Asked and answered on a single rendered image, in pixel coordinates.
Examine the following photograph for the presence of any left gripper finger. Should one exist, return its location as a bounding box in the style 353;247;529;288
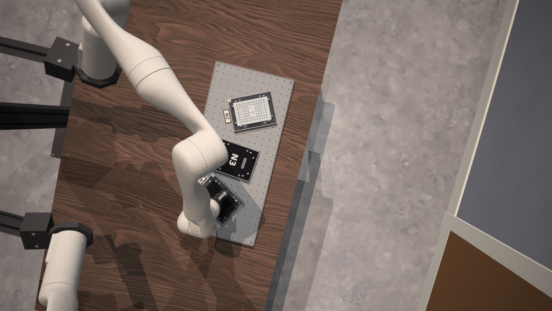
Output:
214;188;230;203

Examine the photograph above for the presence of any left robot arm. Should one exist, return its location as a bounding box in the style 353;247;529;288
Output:
75;0;229;239

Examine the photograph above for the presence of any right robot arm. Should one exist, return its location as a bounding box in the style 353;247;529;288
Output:
38;230;87;311

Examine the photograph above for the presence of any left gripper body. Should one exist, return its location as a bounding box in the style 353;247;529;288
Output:
210;196;222;212

